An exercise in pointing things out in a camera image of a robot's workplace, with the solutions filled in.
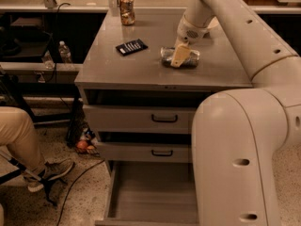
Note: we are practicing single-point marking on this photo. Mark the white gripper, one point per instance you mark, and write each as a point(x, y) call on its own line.
point(189, 33)

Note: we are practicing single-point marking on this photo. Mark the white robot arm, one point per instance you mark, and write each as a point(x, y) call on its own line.
point(236, 132)

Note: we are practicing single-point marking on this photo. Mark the grey drawer cabinet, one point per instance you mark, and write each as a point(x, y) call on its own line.
point(140, 79)

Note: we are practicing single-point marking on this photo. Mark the crumpled gold soda can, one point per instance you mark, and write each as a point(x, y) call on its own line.
point(127, 13)

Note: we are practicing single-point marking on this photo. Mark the grey top drawer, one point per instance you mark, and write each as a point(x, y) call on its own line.
point(139, 119)

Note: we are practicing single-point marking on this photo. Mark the grey middle drawer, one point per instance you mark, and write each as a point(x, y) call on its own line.
point(145, 152)

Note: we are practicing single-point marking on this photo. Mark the grey open bottom drawer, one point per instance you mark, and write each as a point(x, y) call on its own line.
point(151, 194)

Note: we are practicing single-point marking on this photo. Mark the white bowl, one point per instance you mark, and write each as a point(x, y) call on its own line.
point(213, 23)

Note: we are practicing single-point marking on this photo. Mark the black snack packet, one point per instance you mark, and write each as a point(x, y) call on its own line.
point(131, 47)

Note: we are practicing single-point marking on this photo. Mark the clear water bottle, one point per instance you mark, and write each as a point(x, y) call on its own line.
point(64, 52)

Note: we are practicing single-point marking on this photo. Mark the basket of fruit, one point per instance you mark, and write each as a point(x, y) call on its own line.
point(87, 143)

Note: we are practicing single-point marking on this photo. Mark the grey sneaker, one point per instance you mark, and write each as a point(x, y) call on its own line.
point(48, 172)

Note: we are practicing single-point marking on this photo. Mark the person leg beige trousers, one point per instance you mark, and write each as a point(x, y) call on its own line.
point(18, 134)

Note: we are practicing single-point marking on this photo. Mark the black chair leg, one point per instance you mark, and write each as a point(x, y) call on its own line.
point(20, 169)

